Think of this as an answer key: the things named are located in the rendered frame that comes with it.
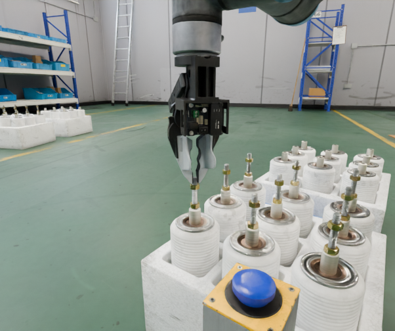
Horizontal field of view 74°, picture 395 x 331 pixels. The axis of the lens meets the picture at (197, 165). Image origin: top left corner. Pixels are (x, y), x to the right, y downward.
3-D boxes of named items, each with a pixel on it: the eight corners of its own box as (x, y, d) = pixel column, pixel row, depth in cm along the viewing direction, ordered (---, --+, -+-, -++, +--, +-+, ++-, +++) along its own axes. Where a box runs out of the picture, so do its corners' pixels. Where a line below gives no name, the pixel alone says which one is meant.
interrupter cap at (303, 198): (298, 207, 58) (299, 205, 58) (270, 197, 63) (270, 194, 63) (316, 198, 62) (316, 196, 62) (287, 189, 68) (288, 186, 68)
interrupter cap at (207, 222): (220, 220, 53) (220, 217, 52) (203, 238, 46) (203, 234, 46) (187, 211, 56) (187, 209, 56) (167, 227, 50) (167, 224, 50)
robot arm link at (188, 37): (167, 29, 42) (215, 33, 45) (168, 60, 44) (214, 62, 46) (178, 19, 35) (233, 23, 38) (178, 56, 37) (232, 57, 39)
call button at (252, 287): (280, 295, 26) (282, 277, 25) (264, 324, 23) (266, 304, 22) (243, 278, 28) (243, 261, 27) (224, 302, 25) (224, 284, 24)
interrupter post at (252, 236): (260, 243, 45) (262, 226, 44) (255, 250, 43) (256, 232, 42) (247, 238, 46) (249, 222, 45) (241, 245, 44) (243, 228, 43)
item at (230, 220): (226, 252, 72) (228, 190, 67) (250, 272, 64) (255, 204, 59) (196, 264, 67) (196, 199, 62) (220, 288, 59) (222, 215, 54)
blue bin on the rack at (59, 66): (37, 71, 532) (35, 60, 526) (52, 71, 566) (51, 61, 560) (56, 70, 516) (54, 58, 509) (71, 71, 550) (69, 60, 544)
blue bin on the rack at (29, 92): (23, 99, 508) (20, 87, 502) (40, 98, 542) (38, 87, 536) (42, 99, 492) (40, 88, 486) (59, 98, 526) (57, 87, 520)
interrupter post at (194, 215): (203, 222, 52) (203, 207, 51) (197, 228, 50) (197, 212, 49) (192, 219, 53) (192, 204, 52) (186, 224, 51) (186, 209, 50)
